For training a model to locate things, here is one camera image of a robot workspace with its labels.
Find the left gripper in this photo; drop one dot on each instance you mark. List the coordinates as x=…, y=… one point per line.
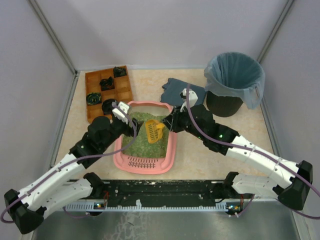
x=131, y=125

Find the black coiled item middle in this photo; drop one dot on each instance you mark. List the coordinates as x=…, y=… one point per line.
x=107, y=84

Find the black trash bin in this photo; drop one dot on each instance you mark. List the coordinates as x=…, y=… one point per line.
x=223, y=106

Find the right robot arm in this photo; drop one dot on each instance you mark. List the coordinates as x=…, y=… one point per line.
x=285, y=180

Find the black coiled item top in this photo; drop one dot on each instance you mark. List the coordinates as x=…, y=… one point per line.
x=119, y=72

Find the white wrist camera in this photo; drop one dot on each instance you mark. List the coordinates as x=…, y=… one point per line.
x=120, y=111
x=191, y=97

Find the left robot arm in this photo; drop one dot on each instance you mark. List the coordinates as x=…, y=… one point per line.
x=30, y=206

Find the wooden compartment tray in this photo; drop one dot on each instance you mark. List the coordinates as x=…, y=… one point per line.
x=122, y=90

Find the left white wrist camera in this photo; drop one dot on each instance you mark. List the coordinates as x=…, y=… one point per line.
x=120, y=111

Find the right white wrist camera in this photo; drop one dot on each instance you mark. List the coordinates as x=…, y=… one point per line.
x=191, y=97

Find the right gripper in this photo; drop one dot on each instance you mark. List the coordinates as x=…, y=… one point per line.
x=171, y=122

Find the blue plastic bin liner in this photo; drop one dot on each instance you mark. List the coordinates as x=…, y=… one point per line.
x=235, y=74

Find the black round coiled item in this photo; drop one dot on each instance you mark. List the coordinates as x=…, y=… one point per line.
x=108, y=105

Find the pink litter box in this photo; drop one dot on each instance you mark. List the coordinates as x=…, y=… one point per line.
x=153, y=165

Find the green cat litter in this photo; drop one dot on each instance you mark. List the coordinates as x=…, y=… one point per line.
x=141, y=147

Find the yellow plastic litter scoop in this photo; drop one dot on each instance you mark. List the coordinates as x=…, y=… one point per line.
x=154, y=130

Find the black metal base rail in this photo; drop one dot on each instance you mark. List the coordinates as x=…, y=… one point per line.
x=160, y=196

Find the folded grey-blue cloth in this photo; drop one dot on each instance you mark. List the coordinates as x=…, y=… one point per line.
x=173, y=88

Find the black green coiled item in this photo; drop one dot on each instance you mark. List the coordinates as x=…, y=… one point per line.
x=93, y=98

